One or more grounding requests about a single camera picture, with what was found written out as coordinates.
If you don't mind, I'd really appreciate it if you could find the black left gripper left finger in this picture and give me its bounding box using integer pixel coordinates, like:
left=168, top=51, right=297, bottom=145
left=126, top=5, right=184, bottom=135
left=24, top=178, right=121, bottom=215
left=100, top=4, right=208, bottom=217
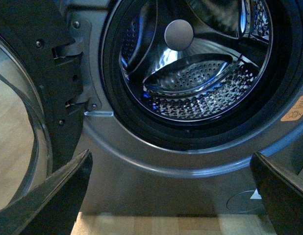
left=0, top=149, right=93, bottom=235

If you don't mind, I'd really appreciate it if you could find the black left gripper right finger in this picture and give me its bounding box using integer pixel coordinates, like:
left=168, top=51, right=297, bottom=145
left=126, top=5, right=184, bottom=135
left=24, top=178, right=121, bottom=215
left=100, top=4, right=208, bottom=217
left=250, top=152, right=303, bottom=235

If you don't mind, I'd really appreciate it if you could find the washing machine door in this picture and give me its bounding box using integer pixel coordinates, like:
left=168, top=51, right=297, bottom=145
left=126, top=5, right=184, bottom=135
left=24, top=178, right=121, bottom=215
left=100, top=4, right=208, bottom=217
left=0, top=0, right=84, bottom=211

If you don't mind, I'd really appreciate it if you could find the grey front-load washing machine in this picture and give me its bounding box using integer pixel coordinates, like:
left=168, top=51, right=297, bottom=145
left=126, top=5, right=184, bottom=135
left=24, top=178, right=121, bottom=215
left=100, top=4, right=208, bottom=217
left=61, top=0, right=303, bottom=216

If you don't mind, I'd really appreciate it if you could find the white tape strip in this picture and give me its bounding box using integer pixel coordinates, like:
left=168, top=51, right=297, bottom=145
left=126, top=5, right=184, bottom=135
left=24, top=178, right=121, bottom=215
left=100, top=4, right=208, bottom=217
left=250, top=189, right=262, bottom=200

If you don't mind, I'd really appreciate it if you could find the orange warning sticker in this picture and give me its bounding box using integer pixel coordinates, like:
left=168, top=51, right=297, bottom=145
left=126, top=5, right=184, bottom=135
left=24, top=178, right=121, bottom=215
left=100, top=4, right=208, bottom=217
left=280, top=95, right=303, bottom=122

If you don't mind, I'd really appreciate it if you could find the stainless steel washer drum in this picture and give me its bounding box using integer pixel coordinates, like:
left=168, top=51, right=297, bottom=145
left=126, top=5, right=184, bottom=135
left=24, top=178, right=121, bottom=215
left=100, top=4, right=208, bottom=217
left=119, top=0, right=273, bottom=122

